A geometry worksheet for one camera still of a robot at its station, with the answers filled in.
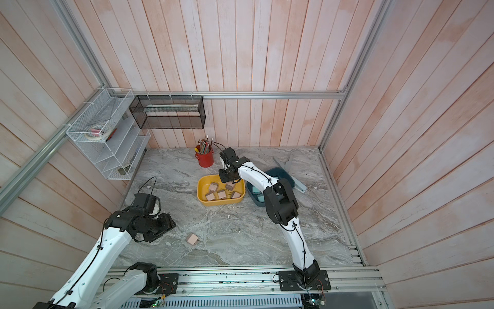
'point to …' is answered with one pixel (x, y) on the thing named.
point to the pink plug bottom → (193, 239)
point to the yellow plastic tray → (211, 191)
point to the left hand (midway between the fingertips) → (170, 230)
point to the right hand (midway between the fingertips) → (224, 176)
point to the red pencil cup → (205, 160)
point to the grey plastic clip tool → (287, 166)
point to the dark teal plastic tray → (257, 194)
